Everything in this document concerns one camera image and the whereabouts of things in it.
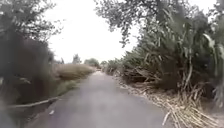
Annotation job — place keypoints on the grey asphalt road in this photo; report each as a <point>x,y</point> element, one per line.
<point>100,103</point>

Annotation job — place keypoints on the tall reed thicket with trees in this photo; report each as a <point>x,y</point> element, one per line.
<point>173,56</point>

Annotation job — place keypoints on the grass verge with dry bushes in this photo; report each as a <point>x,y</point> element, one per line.
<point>71,73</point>

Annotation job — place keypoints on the row of dark trees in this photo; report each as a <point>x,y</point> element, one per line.
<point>23,53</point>

